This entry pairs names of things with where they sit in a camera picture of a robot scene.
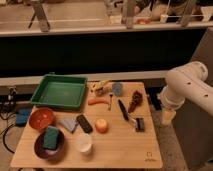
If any blue box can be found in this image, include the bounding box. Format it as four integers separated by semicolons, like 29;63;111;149
15;108;32;126

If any black brush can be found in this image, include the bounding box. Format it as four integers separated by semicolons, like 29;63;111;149
129;117;145;132

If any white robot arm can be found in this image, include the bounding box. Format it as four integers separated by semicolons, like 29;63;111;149
159;61;213;125

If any green plastic tray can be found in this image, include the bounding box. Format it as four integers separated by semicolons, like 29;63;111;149
31;74;87;110

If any orange yellow apple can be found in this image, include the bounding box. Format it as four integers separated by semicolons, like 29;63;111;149
95;119;108;133

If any white paper cup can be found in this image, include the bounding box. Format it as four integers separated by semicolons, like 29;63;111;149
75;133;92;155

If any dark purple plate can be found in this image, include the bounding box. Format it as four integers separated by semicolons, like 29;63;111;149
34;130;65;160

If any black cable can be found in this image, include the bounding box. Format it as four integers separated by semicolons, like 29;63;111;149
1;113;18;154

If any dark red grape bunch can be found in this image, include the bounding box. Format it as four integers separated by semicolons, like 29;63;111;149
128;91;143;113

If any black remote control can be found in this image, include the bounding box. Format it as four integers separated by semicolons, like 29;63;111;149
76;115;93;133

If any yellow toy object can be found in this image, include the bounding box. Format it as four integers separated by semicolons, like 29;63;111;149
91;80;109;97

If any red bowl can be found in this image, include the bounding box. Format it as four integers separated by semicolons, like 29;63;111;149
29;107;55;131

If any grey folded cloth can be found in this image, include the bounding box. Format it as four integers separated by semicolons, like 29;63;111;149
59;119;78;133

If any green sponge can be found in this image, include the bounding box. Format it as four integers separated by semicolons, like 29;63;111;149
43;126;59;150

